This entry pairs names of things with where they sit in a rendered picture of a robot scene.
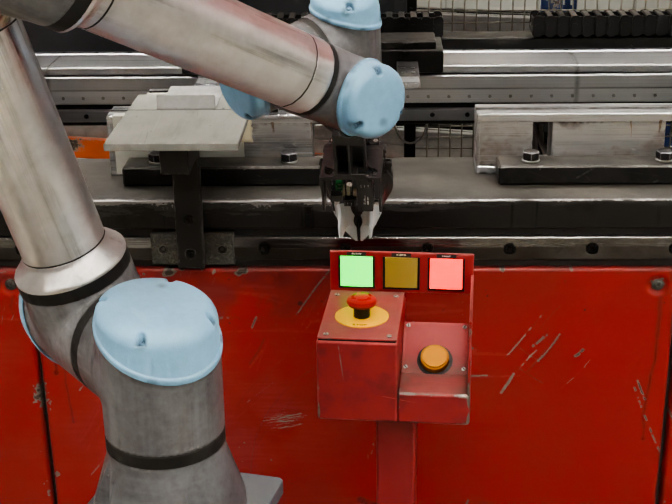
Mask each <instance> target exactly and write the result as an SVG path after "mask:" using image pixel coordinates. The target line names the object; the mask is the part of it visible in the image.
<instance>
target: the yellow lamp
mask: <svg viewBox="0 0 672 504"><path fill-rule="evenodd" d="M417 271H418V258H399V257H385V287H394V288H417Z"/></svg>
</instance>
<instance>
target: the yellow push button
mask: <svg viewBox="0 0 672 504"><path fill-rule="evenodd" d="M448 363H449V354H448V352H447V350H446V349H445V348H444V347H442V346H440V345H429V346H427V347H426V348H424V349H423V351H422V353H421V364H422V366H423V368H424V369H426V370H427V371H429V372H434V373H436V372H441V371H443V370H444V369H445V368H446V367H447V366H448Z"/></svg>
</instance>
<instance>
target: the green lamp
mask: <svg viewBox="0 0 672 504"><path fill-rule="evenodd" d="M340 276H341V286H362V287H373V257H365V256H340Z"/></svg>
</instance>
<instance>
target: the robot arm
mask: <svg viewBox="0 0 672 504"><path fill-rule="evenodd" d="M309 11H310V14H308V15H306V16H304V17H302V18H299V19H298V20H297V21H295V22H293V23H291V24H288V23H286V22H283V21H281V20H279V19H277V18H275V17H272V16H270V15H268V14H266V13H264V12H261V11H259V10H257V9H255V8H253V7H251V6H248V5H246V4H244V3H242V2H240V1H237V0H0V210H1V213H2V215H3V217H4V219H5V222H6V224H7V226H8V228H9V231H10V233H11V235H12V237H13V240H14V242H15V244H16V247H17V249H18V251H19V253H20V256H21V258H22V260H21V261H20V263H19V265H18V267H17V269H16V271H15V277H14V278H15V283H16V286H17V288H18V290H19V292H20V295H19V313H20V318H21V322H22V324H23V327H24V329H25V331H26V333H27V334H28V336H29V338H30V339H31V341H32V342H33V344H34V345H35V346H36V347H37V349H38V350H39V351H40V352H41V353H42V354H43V355H45V356H46V357H47V358H49V359H50V360H52V361H53V362H55V363H57V364H59V365H60V366H61V367H63V368H64V369H65V370H66V371H67V372H69V373H70V374H71V375H72V376H74V377H75V378H76V379H77V380H78V381H80V382H81V383H82V384H83V385H84V386H86V387H87V388H88V389H89V390H90V391H92V392H93V393H94V394H95V395H97V396H98V397H99V398H100V400H101V403H102V410H103V420H104V430H105V441H106V455H105V459H104V463H103V467H102V470H101V474H100V478H99V482H98V485H97V489H96V493H95V497H94V504H247V496H246V488H245V484H244V481H243V479H242V477H241V474H240V472H239V469H238V467H237V465H236V462H235V460H234V458H233V456H232V453H231V451H230V449H229V446H228V444H227V442H226V431H225V414H224V395H223V376H222V357H221V355H222V351H223V337H222V332H221V329H220V326H219V319H218V313H217V310H216V308H215V306H214V304H213V302H212V301H211V300H210V298H209V297H208V296H207V295H206V294H205V293H203V292H202V291H201V290H199V289H197V288H196V287H194V286H192V285H189V284H187V283H184V282H181V281H177V280H176V281H174V282H168V280H167V279H165V278H141V279H140V277H139V275H138V272H137V270H136V267H135V265H134V262H133V260H132V257H131V254H130V252H129V249H128V247H127V244H126V242H125V239H124V237H123V236H122V235H121V234H120V233H119V232H117V231H115V230H112V229H109V228H106V227H103V225H102V222H101V220H100V217H99V215H98V212H97V209H96V207H95V204H94V202H93V199H92V197H91V194H90V192H89V189H88V187H87V184H86V182H85V179H84V176H83V174H82V171H81V169H80V166H79V164H78V161H77V159H76V156H75V154H74V151H73V149H72V146H71V143H70V141H69V138H68V136H67V133H66V131H65V128H64V126H63V123H62V121H61V118H60V116H59V113H58V110H57V108H56V105H55V103H54V100H53V98H52V95H51V93H50V90H49V88H48V85H47V83H46V80H45V78H44V75H43V72H42V70H41V67H40V65H39V62H38V60H37V57H36V55H35V52H34V50H33V47H32V45H31V42H30V39H29V37H28V34H27V32H26V29H25V27H24V24H23V22H22V20H24V21H27V22H31V23H34V24H37V25H40V26H42V27H45V28H47V29H50V30H53V31H55V32H58V33H65V32H68V31H70V30H72V29H74V28H76V27H78V28H81V29H83V30H86V31H88V32H91V33H93V34H96V35H99V36H101V37H104V38H106V39H109V40H111V41H114V42H116V43H119V44H122V45H124V46H127V47H129V48H132V49H134V50H137V51H139V52H142V53H145V54H147V55H150V56H152V57H155V58H157V59H160V60H162V61H165V62H167V63H170V64H173V65H175V66H178V67H180V68H183V69H185V70H188V71H190V72H193V73H196V74H198V75H201V76H203V77H206V78H208V79H211V80H213V81H216V82H219V85H220V89H221V92H222V94H223V96H224V98H225V100H226V102H227V103H228V105H229V106H230V108H231V109H232V110H233V111H234V112H235V113H236V114H237V115H238V116H240V117H241V118H244V119H247V120H254V119H256V118H258V117H261V116H263V115H266V116H267V115H269V114H270V112H272V111H273V110H276V109H281V110H283V111H286V112H289V113H292V114H294V115H297V116H300V117H303V118H306V119H309V120H312V121H315V122H318V123H320V124H323V125H324V127H325V128H327V129H328V130H330V131H332V137H330V140H329V142H328V143H327V144H325V145H324V148H323V152H324V153H323V158H320V161H319V165H320V177H319V185H320V188H321V196H322V209H323V211H325V209H326V202H327V197H328V198H329V199H330V201H331V203H332V208H333V212H334V214H335V216H336V217H337V219H338V233H339V237H340V238H343V235H344V233H345V231H346V232H347V233H348V234H349V235H350V236H351V237H352V238H353V239H354V240H355V241H363V240H364V239H365V238H366V237H367V236H368V235H369V238H371V237H372V232H373V229H374V227H375V225H376V223H377V221H378V219H379V217H380V215H381V213H382V209H383V205H384V203H385V201H386V199H387V198H388V196H389V195H390V193H391V191H392V189H393V178H394V176H393V170H392V159H385V158H386V155H385V153H386V152H387V146H386V145H385V144H383V143H382V142H380V136H382V135H384V134H386V133H387V132H389V131H390V130H391V129H392V128H393V127H394V126H395V124H396V123H397V121H398V120H399V118H400V115H401V114H402V109H403V107H404V103H405V89H404V85H403V82H402V79H401V77H400V76H399V74H398V73H397V72H396V71H395V70H394V69H393V68H391V67H390V66H388V65H385V64H382V58H381V26H382V20H381V15H380V5H379V1H378V0H310V4H309ZM356 204H358V211H361V220H360V226H359V222H358V220H357V218H356V216H355V210H356V207H355V206H357V205H356Z"/></svg>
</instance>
